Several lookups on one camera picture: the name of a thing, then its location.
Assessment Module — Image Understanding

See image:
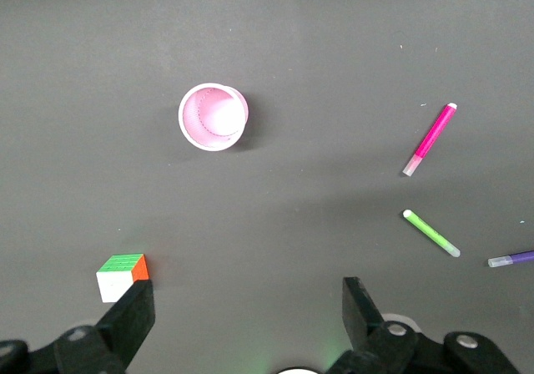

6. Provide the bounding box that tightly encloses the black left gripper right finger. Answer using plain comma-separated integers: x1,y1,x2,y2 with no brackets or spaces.
329,276,521,374

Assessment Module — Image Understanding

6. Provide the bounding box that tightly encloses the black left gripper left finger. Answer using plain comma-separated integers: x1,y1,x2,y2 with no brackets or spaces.
0,280,156,374

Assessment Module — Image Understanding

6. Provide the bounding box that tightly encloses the pink marker with clear cap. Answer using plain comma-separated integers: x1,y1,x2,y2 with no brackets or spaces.
402,102,459,178

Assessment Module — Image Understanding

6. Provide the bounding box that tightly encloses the small Rubik's cube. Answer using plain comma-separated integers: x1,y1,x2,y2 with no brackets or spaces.
95,253,150,304

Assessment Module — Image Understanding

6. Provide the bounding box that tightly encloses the green marker with clear cap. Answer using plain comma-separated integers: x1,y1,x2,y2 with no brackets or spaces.
402,209,461,259

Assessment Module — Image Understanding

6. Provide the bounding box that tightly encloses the purple marker with clear cap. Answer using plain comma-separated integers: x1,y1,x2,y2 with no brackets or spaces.
487,250,534,269

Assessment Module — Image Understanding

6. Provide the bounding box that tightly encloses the pink translucent plastic cup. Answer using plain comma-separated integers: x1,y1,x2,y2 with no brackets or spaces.
178,82,250,153

